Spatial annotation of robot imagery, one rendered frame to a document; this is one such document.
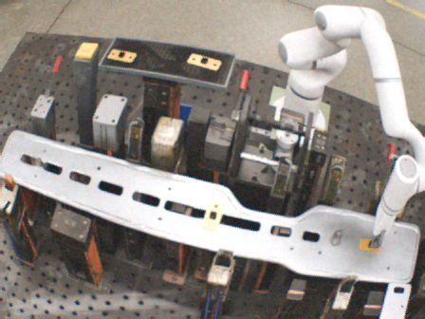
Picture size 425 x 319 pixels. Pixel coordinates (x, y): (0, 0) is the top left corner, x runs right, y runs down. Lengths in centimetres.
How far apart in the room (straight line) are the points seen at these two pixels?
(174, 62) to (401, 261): 90
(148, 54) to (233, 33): 179
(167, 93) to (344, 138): 72
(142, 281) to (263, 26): 208
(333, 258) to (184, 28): 217
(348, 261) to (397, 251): 18
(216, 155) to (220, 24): 194
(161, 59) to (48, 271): 76
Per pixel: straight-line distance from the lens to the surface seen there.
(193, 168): 201
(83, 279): 202
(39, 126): 200
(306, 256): 178
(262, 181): 192
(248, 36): 369
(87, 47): 199
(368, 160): 240
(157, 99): 200
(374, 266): 181
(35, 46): 274
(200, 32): 368
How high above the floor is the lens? 254
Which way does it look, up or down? 54 degrees down
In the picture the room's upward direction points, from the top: 6 degrees clockwise
